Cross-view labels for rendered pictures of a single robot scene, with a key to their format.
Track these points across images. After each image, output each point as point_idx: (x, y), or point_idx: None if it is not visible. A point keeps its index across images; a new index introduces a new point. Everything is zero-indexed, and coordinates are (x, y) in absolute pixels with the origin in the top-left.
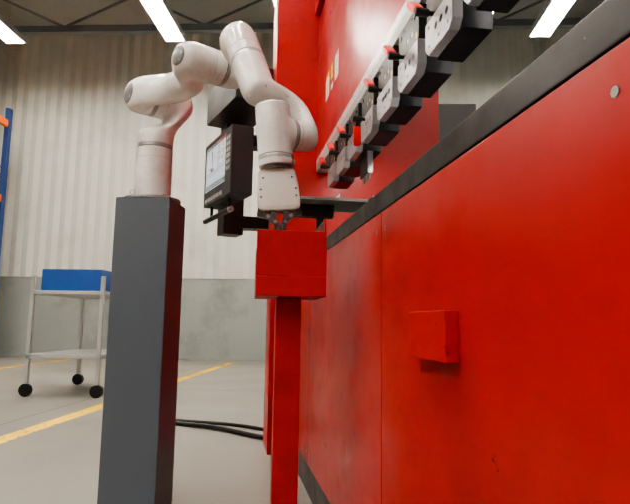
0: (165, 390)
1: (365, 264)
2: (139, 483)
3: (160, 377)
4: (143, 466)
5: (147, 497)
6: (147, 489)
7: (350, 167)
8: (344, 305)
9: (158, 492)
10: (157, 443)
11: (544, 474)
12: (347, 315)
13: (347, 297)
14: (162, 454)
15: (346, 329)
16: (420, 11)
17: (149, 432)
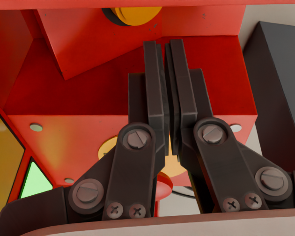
0: (277, 115)
1: None
2: (280, 42)
3: (292, 117)
4: (281, 51)
5: (269, 33)
6: (271, 38)
7: None
8: (14, 79)
9: (259, 41)
10: (274, 65)
11: None
12: (7, 39)
13: None
14: (263, 67)
15: (20, 28)
16: None
17: (285, 73)
